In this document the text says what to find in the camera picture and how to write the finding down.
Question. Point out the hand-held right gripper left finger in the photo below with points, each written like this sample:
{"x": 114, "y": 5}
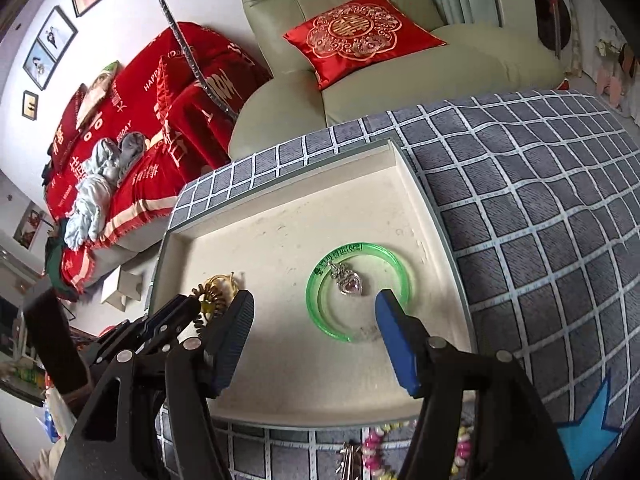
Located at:
{"x": 234, "y": 345}

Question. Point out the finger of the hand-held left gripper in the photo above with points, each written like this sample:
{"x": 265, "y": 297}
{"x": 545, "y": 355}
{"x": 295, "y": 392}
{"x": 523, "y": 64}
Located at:
{"x": 55, "y": 345}
{"x": 160, "y": 325}

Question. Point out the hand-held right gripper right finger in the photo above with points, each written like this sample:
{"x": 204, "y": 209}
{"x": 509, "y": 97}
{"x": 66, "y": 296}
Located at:
{"x": 400, "y": 347}

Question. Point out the silver heart pendant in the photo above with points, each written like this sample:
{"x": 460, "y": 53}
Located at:
{"x": 350, "y": 285}

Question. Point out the green translucent bangle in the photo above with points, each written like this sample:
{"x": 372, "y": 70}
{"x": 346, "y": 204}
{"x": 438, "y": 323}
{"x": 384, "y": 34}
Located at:
{"x": 311, "y": 300}

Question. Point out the grey tray with beige inside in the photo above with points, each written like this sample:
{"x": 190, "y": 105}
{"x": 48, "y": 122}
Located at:
{"x": 280, "y": 240}

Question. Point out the silver hair clip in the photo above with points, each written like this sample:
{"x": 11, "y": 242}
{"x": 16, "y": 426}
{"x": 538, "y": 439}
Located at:
{"x": 350, "y": 460}

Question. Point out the small white stool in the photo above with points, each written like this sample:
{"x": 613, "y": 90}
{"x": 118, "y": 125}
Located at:
{"x": 120, "y": 287}

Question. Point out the grey sofa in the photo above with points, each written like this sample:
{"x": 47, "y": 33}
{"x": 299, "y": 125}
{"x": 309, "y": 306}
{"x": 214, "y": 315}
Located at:
{"x": 125, "y": 255}

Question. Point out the dark green cloth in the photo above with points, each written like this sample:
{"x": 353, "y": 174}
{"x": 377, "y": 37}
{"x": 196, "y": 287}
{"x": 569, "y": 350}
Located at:
{"x": 57, "y": 265}

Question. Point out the light blue clothes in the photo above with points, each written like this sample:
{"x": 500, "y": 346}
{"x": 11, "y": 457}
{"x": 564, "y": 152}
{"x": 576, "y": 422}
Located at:
{"x": 90, "y": 195}

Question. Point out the grey garment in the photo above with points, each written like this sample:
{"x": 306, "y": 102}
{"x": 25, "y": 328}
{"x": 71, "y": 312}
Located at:
{"x": 132, "y": 147}

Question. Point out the blue star sticker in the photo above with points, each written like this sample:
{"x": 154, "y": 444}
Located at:
{"x": 585, "y": 435}

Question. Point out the dark red embroidered pillow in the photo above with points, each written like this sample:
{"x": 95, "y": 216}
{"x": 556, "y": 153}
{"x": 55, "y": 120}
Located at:
{"x": 67, "y": 130}

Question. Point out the red satin pillow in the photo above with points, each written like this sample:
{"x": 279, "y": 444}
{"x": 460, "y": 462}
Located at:
{"x": 172, "y": 105}

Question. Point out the white and green photo pillow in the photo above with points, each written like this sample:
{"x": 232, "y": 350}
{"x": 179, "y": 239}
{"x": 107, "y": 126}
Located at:
{"x": 97, "y": 92}

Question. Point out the small black framed photo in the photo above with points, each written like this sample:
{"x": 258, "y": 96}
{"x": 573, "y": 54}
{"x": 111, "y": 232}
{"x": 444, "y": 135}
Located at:
{"x": 30, "y": 105}

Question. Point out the red covered sofa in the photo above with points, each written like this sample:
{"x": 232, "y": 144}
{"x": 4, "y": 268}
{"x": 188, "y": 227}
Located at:
{"x": 135, "y": 80}

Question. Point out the gooseneck phone holder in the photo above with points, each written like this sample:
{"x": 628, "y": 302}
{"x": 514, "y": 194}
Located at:
{"x": 192, "y": 60}

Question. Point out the red embroidered cushion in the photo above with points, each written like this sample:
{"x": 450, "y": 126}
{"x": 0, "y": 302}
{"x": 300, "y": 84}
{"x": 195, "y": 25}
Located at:
{"x": 360, "y": 35}

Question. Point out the light green recliner armchair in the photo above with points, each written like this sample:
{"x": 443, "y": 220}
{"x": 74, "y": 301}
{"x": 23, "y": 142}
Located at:
{"x": 280, "y": 30}

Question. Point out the pink slippers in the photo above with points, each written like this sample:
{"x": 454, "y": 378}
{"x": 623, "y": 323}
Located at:
{"x": 611, "y": 87}

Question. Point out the dark slippers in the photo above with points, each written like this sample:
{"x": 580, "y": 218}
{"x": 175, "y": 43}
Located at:
{"x": 630, "y": 62}

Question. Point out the white washing machine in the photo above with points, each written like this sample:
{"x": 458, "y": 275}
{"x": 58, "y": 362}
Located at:
{"x": 542, "y": 10}

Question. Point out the white curtain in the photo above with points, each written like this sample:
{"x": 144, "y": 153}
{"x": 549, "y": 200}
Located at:
{"x": 595, "y": 10}

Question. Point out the wall poster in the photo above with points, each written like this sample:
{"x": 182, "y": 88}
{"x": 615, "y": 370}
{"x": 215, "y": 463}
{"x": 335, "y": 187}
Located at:
{"x": 30, "y": 225}

